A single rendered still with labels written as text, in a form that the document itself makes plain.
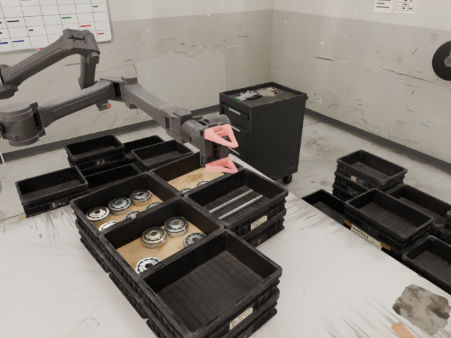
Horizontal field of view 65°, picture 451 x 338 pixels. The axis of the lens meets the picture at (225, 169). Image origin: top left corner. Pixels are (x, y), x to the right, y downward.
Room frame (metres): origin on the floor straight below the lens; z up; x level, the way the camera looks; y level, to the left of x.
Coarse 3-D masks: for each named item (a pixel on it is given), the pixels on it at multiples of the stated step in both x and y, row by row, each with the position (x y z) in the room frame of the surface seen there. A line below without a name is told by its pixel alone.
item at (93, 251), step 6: (78, 228) 1.24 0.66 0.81; (84, 234) 1.19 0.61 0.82; (84, 240) 1.25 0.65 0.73; (90, 240) 1.15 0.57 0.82; (90, 246) 1.18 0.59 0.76; (90, 252) 1.19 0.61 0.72; (96, 252) 1.14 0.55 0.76; (96, 258) 1.15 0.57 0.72; (102, 258) 1.09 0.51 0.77; (102, 264) 1.11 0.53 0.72; (108, 270) 1.08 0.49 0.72
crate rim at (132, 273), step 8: (176, 200) 1.29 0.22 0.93; (184, 200) 1.29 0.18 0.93; (160, 208) 1.23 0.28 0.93; (144, 216) 1.18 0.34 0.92; (208, 216) 1.17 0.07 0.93; (120, 224) 1.12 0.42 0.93; (216, 224) 1.12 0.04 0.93; (104, 232) 1.07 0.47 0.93; (216, 232) 1.07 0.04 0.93; (104, 240) 1.02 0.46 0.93; (200, 240) 1.02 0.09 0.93; (112, 248) 0.98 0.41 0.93; (184, 248) 0.98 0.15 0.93; (120, 256) 0.94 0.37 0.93; (120, 264) 0.92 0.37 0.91; (128, 264) 0.90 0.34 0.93; (160, 264) 0.90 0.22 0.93; (128, 272) 0.87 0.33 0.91; (136, 272) 0.86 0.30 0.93; (144, 272) 0.86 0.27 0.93; (136, 280) 0.84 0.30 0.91
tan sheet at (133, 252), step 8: (192, 224) 1.24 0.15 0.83; (192, 232) 1.19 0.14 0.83; (200, 232) 1.19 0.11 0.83; (136, 240) 1.14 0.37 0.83; (168, 240) 1.14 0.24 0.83; (176, 240) 1.14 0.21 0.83; (120, 248) 1.09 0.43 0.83; (128, 248) 1.09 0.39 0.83; (136, 248) 1.09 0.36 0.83; (144, 248) 1.09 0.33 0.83; (160, 248) 1.09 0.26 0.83; (168, 248) 1.09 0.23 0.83; (176, 248) 1.09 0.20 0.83; (128, 256) 1.04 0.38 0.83; (136, 256) 1.04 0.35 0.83; (144, 256) 1.04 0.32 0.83; (152, 256) 1.04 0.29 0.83; (160, 256) 1.04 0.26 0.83; (168, 256) 1.04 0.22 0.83
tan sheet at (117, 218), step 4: (152, 196) 1.46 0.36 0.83; (156, 196) 1.46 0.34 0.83; (152, 200) 1.43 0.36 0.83; (156, 200) 1.43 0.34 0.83; (160, 200) 1.43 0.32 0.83; (108, 208) 1.36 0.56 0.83; (132, 208) 1.36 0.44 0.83; (136, 208) 1.36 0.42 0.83; (140, 208) 1.36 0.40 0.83; (144, 208) 1.36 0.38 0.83; (128, 212) 1.33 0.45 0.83; (112, 216) 1.30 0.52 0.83; (116, 216) 1.30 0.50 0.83; (120, 216) 1.30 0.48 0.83; (112, 220) 1.27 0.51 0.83; (116, 220) 1.27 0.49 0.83; (120, 220) 1.27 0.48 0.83
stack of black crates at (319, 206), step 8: (312, 192) 2.19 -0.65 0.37; (320, 192) 2.22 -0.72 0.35; (328, 192) 2.19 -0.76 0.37; (304, 200) 2.12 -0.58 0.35; (312, 200) 2.17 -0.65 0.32; (320, 200) 2.22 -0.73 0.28; (328, 200) 2.17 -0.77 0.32; (336, 200) 2.11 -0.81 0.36; (320, 208) 2.14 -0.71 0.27; (328, 208) 2.14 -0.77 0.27; (336, 208) 2.10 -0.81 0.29; (344, 208) 2.05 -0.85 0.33; (336, 216) 2.04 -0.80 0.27
